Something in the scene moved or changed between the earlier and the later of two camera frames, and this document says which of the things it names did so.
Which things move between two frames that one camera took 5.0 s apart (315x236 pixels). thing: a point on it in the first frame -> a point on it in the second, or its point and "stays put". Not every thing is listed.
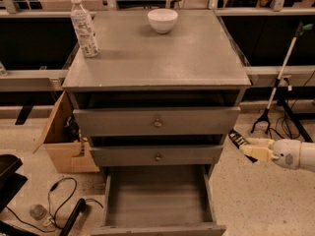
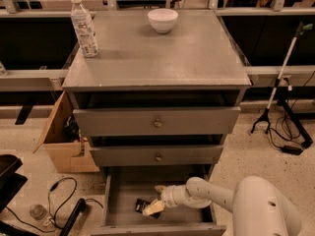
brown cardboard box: [66, 150] stays put
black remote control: [240, 141] -> [141, 205]
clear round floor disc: [37, 211] stays put
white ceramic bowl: [162, 20] stays put
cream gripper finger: [259, 142] -> [159, 188]
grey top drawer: [157, 121] stays put
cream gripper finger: [258, 152] -> [154, 207]
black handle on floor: [80, 207] stays put
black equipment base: [11, 181] stays put
